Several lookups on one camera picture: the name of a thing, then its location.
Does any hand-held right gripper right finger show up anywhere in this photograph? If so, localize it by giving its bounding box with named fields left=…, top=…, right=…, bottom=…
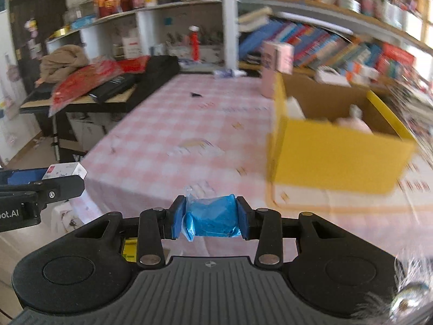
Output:
left=236, top=196, right=349, bottom=267

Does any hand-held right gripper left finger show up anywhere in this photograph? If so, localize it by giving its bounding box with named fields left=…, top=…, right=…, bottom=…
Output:
left=73, top=196, right=186, bottom=267

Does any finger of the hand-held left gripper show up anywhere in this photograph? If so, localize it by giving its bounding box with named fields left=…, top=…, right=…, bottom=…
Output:
left=0, top=167, right=50, bottom=186
left=0, top=175, right=85, bottom=204

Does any small red label box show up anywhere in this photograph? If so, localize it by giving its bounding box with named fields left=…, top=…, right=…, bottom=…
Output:
left=42, top=162, right=87, bottom=181

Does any blue plastic packet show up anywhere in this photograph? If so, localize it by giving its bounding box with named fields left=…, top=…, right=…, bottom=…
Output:
left=182, top=186, right=242, bottom=242

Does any yellow cardboard box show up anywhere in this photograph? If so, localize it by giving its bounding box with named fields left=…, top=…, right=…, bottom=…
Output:
left=265, top=73, right=416, bottom=195

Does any small white box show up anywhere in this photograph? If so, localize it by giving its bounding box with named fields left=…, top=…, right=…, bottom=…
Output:
left=286, top=96, right=307, bottom=120

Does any pink plush pig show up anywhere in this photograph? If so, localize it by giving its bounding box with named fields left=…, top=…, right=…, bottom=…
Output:
left=333, top=117, right=373, bottom=134

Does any pink checked tablecloth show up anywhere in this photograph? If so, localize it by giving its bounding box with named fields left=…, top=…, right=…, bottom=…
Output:
left=69, top=73, right=433, bottom=265

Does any red printed packet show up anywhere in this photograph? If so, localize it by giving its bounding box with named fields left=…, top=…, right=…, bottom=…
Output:
left=49, top=60, right=124, bottom=117

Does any black slim box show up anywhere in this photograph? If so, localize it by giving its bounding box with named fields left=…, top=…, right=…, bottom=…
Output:
left=88, top=73, right=136, bottom=104

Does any beige cloth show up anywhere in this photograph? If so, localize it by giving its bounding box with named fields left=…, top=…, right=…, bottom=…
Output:
left=39, top=45, right=90, bottom=83

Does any red flat box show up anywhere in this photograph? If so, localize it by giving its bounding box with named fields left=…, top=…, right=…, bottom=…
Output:
left=117, top=56, right=151, bottom=73

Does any black case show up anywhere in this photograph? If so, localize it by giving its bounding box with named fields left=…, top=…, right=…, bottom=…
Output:
left=127, top=55, right=180, bottom=112

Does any pink cylinder tube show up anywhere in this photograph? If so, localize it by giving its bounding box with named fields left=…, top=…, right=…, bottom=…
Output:
left=261, top=41, right=294, bottom=98

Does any small spray bottle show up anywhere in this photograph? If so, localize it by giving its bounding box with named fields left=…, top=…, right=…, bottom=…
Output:
left=214, top=69, right=247, bottom=78

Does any white card red print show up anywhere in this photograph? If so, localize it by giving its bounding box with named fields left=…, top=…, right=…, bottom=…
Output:
left=122, top=37, right=143, bottom=58

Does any white pearl handbag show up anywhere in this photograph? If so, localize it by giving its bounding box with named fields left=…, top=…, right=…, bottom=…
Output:
left=314, top=66, right=350, bottom=87

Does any blue white box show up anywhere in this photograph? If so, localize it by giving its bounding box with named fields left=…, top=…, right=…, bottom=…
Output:
left=69, top=15, right=97, bottom=29

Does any red tassel doll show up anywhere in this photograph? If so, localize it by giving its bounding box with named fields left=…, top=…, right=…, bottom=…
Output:
left=189, top=25, right=201, bottom=61

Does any grey fur pompom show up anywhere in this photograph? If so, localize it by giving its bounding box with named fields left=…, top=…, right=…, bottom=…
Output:
left=352, top=247, right=433, bottom=325

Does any row of blue picture books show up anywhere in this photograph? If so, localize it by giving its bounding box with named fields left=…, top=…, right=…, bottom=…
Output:
left=238, top=18, right=386, bottom=75

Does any white bookshelf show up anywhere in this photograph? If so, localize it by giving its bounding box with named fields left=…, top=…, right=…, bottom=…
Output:
left=220, top=0, right=433, bottom=75

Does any thick beige book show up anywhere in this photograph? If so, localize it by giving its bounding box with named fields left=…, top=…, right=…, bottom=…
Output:
left=238, top=7, right=274, bottom=33

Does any red boxed book set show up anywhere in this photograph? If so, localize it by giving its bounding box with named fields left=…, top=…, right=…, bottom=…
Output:
left=375, top=42, right=416, bottom=78

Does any white round jar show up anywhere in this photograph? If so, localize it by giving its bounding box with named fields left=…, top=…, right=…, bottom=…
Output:
left=338, top=0, right=361, bottom=14

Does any white wall shelf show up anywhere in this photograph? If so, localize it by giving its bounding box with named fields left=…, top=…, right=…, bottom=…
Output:
left=45, top=0, right=224, bottom=61

